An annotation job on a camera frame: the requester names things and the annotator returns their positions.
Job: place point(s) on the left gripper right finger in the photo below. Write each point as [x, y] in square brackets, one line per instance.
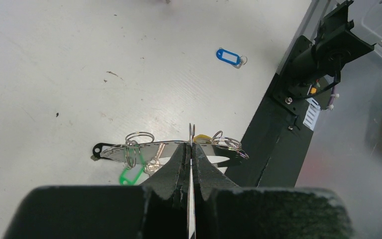
[223, 210]

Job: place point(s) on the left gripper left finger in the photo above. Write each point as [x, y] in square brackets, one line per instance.
[155, 209]

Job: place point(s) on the green key tag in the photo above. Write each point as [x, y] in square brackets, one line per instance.
[130, 175]

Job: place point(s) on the metal crescent keyring plate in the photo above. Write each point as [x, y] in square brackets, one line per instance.
[143, 144]

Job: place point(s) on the yellow key tag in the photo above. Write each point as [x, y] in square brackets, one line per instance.
[202, 139]

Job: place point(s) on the black key tag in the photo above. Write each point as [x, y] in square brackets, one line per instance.
[98, 148]

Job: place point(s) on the blue key tag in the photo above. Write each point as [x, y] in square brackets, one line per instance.
[231, 58]

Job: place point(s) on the right circuit board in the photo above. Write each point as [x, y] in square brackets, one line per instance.
[320, 86]

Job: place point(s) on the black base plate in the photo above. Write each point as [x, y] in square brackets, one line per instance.
[276, 141]

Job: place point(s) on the right white cable duct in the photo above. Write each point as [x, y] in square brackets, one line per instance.
[312, 114]

